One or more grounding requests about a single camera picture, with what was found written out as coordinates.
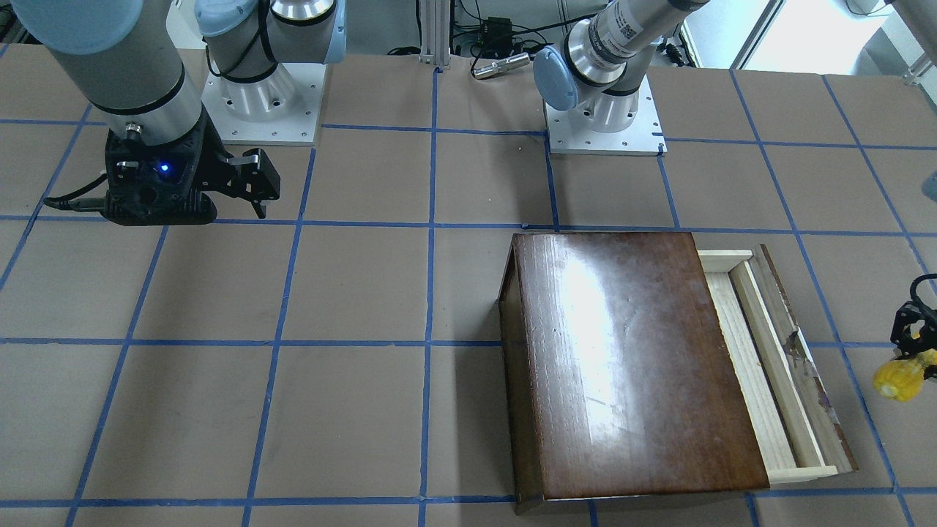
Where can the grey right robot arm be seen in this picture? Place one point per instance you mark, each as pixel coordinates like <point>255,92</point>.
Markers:
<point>121,57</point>

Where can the silver metal cylinder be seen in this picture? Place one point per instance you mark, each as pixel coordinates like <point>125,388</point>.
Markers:
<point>500,67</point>

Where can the dark brown wooden cabinet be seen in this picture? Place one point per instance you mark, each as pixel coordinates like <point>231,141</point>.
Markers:
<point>619,382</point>

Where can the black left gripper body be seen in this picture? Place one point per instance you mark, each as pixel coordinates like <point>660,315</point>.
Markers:
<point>910,325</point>

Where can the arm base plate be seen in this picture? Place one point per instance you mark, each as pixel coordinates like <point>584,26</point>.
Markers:
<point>281,110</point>
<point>625,126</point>

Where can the light wooden drawer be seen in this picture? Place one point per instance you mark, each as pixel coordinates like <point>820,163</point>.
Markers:
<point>798,432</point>

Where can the aluminium frame post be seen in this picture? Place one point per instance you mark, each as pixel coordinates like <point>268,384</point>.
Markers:
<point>435,32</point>

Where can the black power adapter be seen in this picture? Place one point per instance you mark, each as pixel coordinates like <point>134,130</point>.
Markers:
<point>494,28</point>

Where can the yellow corn cob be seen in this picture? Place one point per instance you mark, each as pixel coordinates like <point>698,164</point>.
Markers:
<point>902,379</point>

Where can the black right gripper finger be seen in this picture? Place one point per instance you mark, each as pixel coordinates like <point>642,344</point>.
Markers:
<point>259,208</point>

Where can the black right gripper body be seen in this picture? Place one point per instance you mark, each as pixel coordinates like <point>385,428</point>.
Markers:
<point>213,165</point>

